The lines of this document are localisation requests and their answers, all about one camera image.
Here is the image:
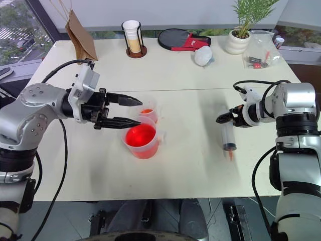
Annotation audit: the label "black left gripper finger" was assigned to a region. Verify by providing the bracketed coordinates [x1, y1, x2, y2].
[94, 116, 142, 130]
[108, 92, 144, 107]

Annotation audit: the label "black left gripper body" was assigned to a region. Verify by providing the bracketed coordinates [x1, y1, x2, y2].
[81, 87, 110, 130]

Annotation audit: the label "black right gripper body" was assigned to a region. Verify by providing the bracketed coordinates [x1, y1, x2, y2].
[231, 104, 246, 128]

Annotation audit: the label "clear plastic syringe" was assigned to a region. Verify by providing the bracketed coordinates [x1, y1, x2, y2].
[221, 122, 237, 161]

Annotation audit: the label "small clear cup red liquid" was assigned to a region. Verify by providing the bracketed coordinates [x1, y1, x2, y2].
[137, 100, 160, 124]

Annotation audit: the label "large clear cup red liquid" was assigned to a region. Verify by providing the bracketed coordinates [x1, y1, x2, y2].
[121, 116, 167, 160]

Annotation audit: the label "paper cup stack in holder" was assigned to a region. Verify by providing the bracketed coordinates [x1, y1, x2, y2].
[121, 20, 148, 59]

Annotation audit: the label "white red small cup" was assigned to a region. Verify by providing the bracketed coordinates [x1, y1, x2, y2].
[274, 36, 286, 50]

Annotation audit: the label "small red black parts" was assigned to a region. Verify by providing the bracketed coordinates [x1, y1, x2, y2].
[247, 50, 272, 69]

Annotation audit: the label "crumpled white plastic bag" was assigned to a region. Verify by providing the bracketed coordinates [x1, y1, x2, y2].
[192, 46, 215, 67]

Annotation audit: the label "brown paper bag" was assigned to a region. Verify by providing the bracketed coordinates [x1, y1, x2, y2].
[65, 9, 99, 66]

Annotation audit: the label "stack of paper cups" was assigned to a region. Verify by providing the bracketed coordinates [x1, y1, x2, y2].
[122, 21, 142, 53]

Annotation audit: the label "white ribbed plant pot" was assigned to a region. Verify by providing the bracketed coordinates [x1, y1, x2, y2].
[224, 29, 252, 55]

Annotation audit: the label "clear plastic zip bag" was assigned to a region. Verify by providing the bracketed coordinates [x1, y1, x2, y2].
[242, 30, 283, 69]

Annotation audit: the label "black red paddle case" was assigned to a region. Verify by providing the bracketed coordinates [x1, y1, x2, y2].
[157, 28, 212, 52]

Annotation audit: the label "grey rounded leg shape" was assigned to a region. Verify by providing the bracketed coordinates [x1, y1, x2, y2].
[178, 198, 209, 239]
[107, 200, 154, 234]

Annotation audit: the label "green leafy plant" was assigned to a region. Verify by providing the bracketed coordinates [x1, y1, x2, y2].
[231, 0, 281, 39]

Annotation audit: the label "dark rounded base shape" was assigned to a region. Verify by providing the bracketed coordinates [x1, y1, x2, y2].
[82, 225, 209, 241]

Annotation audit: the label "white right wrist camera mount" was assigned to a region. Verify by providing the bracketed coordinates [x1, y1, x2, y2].
[241, 85, 262, 127]

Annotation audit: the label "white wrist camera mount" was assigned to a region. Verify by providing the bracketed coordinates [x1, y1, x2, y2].
[241, 85, 262, 127]
[67, 60, 101, 124]

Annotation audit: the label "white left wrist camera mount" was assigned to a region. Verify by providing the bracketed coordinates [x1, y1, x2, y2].
[67, 60, 101, 124]

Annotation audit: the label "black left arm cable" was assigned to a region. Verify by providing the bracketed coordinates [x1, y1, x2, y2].
[32, 59, 95, 241]

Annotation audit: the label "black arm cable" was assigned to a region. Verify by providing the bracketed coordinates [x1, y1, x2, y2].
[32, 59, 95, 241]
[233, 79, 292, 228]

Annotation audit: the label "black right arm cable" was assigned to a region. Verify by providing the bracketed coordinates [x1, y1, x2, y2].
[233, 79, 292, 228]

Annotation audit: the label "black metal floor bracket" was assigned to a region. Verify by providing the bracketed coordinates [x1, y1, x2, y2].
[228, 204, 253, 241]
[88, 209, 108, 233]

